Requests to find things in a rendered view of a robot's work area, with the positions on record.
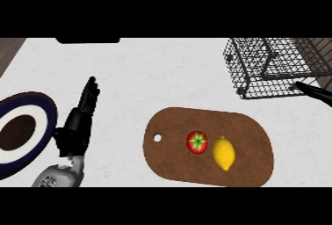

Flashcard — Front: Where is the black appliance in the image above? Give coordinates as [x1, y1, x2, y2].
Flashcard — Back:
[54, 37, 120, 45]

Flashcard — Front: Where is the black wire tiered basket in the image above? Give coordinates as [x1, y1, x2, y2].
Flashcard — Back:
[221, 37, 332, 100]

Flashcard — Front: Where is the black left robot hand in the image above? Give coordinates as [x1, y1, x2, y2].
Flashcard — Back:
[53, 76, 101, 158]

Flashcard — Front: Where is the red tomato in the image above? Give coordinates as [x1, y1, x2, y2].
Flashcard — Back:
[185, 130, 209, 155]

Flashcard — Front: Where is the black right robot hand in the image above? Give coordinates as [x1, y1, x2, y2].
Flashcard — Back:
[295, 81, 332, 107]

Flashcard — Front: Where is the blue and white plate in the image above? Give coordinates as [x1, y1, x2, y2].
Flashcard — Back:
[0, 91, 58, 181]

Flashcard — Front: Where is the yellow lemon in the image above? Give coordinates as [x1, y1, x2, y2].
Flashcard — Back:
[210, 135, 237, 171]

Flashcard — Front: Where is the brown oval cutting board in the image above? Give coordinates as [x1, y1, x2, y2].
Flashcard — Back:
[143, 106, 274, 187]

